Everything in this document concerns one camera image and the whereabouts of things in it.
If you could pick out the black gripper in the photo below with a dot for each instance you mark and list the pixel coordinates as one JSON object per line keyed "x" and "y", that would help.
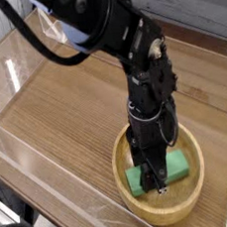
{"x": 149, "y": 138}

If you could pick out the green rectangular block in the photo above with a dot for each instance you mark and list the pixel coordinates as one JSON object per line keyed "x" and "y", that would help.
{"x": 177, "y": 168}

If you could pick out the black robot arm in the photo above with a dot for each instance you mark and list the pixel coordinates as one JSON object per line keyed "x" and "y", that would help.
{"x": 118, "y": 28}

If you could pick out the brown wooden bowl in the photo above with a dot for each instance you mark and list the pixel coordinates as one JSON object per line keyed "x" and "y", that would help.
{"x": 173, "y": 205}

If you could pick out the clear acrylic tray wall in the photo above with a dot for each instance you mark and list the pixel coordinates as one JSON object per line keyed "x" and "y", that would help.
{"x": 60, "y": 162}

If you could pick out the clear acrylic corner bracket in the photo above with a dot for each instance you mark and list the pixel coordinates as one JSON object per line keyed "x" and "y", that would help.
{"x": 52, "y": 29}

